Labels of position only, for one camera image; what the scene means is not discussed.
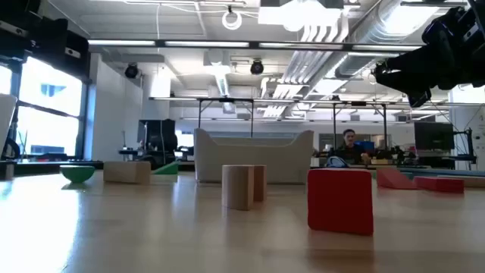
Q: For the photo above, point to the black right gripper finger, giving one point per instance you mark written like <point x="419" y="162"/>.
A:
<point x="418" y="96"/>
<point x="409" y="72"/>

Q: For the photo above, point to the red wedge block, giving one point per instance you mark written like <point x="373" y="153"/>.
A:
<point x="392" y="180"/>

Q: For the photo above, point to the white plastic bin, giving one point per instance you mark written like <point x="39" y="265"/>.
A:
<point x="280" y="159"/>

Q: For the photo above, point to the green wedge block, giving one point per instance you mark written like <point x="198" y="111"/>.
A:
<point x="168" y="170"/>

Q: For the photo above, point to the wooden rectangular block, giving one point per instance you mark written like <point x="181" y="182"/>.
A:
<point x="127" y="172"/>

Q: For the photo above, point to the green half-round block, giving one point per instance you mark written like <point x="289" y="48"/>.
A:
<point x="77" y="173"/>

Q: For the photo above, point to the black computer monitor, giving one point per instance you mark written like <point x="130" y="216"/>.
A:
<point x="157" y="132"/>
<point x="433" y="135"/>

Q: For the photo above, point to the blue red storage box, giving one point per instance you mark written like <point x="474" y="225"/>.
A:
<point x="367" y="146"/>

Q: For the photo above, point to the blue flat block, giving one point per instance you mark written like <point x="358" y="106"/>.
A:
<point x="447" y="172"/>

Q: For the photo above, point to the person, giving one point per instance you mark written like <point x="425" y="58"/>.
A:
<point x="350" y="151"/>

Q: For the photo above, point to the blue white helmet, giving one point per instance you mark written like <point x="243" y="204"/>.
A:
<point x="337" y="162"/>

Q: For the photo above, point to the red square block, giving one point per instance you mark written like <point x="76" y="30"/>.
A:
<point x="341" y="201"/>

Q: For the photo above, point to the black ceiling spotlight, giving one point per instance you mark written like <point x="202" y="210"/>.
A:
<point x="257" y="67"/>
<point x="131" y="71"/>

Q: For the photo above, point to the black overhead light bar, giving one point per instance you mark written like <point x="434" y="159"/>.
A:
<point x="254" y="44"/>

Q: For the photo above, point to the wooden upright block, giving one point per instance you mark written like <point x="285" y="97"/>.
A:
<point x="260" y="182"/>

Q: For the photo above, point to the wooden half-cylinder block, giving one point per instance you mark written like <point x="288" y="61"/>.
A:
<point x="236" y="187"/>

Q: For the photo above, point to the white panel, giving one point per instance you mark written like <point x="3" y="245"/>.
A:
<point x="5" y="117"/>

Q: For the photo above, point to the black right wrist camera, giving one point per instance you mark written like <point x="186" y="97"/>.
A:
<point x="439" y="26"/>

